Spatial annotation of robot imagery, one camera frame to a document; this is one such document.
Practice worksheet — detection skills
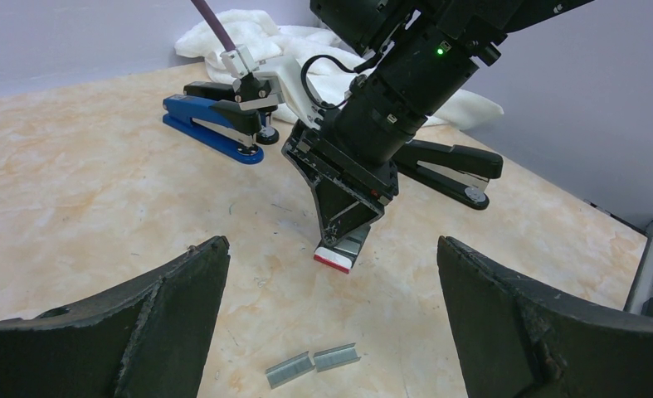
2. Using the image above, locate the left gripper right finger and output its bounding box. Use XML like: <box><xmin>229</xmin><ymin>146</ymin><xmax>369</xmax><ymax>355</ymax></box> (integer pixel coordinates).
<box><xmin>437</xmin><ymin>236</ymin><xmax>653</xmax><ymax>397</ymax></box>

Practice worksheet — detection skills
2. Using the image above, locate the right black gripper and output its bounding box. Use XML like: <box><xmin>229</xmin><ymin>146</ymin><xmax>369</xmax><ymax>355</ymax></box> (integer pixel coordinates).
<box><xmin>282</xmin><ymin>120</ymin><xmax>399</xmax><ymax>247</ymax></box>

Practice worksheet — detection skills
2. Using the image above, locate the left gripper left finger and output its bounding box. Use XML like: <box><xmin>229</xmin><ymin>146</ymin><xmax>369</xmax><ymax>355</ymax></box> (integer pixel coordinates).
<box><xmin>0</xmin><ymin>236</ymin><xmax>230</xmax><ymax>397</ymax></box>

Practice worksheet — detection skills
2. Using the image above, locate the blue stapler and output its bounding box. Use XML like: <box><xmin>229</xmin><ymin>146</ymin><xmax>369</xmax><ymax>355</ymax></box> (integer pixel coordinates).
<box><xmin>163</xmin><ymin>95</ymin><xmax>264</xmax><ymax>165</ymax></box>

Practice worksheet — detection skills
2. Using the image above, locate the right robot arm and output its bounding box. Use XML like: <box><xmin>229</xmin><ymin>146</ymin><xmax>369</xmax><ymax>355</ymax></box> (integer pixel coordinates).
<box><xmin>283</xmin><ymin>1</ymin><xmax>579</xmax><ymax>248</ymax></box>

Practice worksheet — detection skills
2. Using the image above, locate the open staple box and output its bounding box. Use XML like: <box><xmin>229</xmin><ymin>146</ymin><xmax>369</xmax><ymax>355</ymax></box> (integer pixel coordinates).
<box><xmin>313</xmin><ymin>226</ymin><xmax>371</xmax><ymax>274</ymax></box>

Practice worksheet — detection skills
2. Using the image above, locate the white towel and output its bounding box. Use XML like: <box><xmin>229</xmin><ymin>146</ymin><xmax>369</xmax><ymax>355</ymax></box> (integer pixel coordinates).
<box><xmin>174</xmin><ymin>9</ymin><xmax>504</xmax><ymax>130</ymax></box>

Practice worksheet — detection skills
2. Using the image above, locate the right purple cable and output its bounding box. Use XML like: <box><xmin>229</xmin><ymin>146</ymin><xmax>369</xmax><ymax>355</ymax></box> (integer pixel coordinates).
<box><xmin>190</xmin><ymin>0</ymin><xmax>239</xmax><ymax>53</ymax></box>

